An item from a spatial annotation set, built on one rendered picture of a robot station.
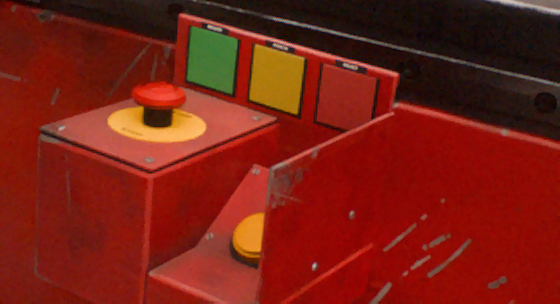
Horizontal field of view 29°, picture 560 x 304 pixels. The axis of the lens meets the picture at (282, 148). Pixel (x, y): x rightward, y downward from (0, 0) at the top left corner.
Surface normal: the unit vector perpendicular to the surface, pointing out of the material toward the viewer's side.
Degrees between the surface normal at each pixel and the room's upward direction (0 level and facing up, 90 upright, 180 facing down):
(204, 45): 90
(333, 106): 90
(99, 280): 90
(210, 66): 90
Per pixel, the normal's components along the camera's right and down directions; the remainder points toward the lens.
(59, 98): -0.47, 0.27
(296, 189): 0.83, 0.28
